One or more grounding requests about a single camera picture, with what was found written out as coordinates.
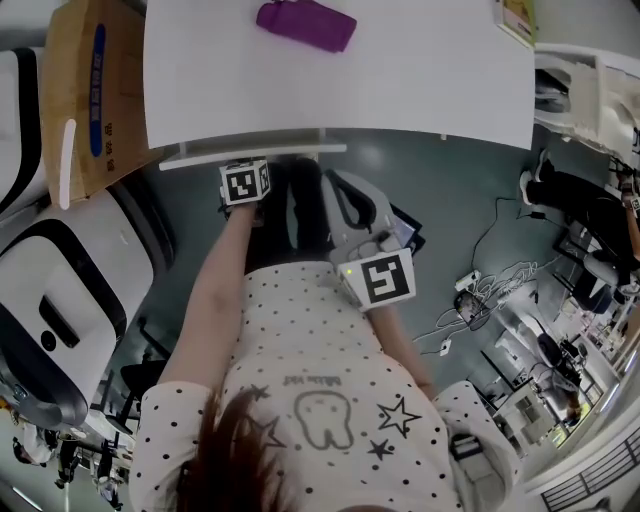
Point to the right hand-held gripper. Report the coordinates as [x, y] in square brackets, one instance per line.
[385, 282]

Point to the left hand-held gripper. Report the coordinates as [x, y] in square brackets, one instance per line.
[242, 185]

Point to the small white drawer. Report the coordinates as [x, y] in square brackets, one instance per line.
[250, 156]

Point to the white desk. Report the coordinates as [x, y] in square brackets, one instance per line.
[400, 75]

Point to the person's left forearm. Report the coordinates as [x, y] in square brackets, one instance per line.
[225, 265]

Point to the person's right forearm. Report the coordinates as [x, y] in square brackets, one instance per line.
[400, 345]

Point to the person's legs in black trousers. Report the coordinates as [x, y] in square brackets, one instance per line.
[290, 220]

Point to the white power strip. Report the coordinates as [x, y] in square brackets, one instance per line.
[467, 281]

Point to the white polka-dot shirt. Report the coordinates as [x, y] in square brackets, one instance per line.
[310, 340]

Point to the white plug adapter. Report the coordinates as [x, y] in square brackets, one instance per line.
[445, 347]

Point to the brown cardboard box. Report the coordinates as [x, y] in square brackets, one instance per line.
[120, 75]

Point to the purple fabric pouch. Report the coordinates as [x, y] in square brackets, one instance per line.
[305, 22]

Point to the white flat stick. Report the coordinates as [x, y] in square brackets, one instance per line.
[67, 165]

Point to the white and black delivery robot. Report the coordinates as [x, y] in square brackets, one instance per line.
[75, 260]
[15, 125]

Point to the black office chair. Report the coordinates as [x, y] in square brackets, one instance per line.
[142, 380]

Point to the grey office chair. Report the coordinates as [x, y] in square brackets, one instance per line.
[605, 260]

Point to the green and white book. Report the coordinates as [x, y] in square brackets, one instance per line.
[517, 20]

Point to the white ornate vanity table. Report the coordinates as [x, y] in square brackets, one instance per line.
[600, 90]

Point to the black metal railing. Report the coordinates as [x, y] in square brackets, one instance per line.
[595, 475]

